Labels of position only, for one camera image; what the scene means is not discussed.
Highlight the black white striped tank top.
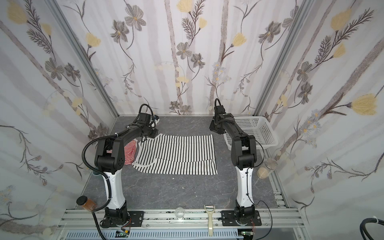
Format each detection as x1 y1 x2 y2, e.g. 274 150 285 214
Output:
132 134 218 176

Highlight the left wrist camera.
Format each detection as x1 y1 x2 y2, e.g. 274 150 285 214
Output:
151 115 160 128

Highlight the black hose at corner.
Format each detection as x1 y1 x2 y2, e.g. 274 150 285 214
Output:
359 216 384 240

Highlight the white plastic basket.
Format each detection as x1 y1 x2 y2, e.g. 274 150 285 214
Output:
234 116 279 150

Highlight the black corrugated cable hose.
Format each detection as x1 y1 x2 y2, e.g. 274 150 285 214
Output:
81 131 121 240

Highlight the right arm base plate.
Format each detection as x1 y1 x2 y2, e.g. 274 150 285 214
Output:
220 210 262 227

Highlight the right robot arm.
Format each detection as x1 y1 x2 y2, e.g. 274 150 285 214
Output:
210 98 257 225

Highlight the brown spice jar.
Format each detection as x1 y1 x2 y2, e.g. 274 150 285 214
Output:
76 196 97 212

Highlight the glass jar with lid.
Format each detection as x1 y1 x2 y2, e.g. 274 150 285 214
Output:
257 158 278 180

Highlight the aluminium front rail frame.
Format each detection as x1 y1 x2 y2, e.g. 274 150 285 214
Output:
56 208 307 240

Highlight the cream vegetable peeler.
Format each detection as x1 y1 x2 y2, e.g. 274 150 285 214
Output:
204 206 216 237

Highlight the clear glass cup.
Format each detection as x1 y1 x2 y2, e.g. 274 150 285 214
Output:
175 207 185 220

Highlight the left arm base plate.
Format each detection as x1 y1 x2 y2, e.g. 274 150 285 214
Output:
100 210 145 229

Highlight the red white striped tank top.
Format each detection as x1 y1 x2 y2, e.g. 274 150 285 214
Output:
124 139 138 165

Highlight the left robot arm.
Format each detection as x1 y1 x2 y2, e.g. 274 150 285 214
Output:
81 104 159 229

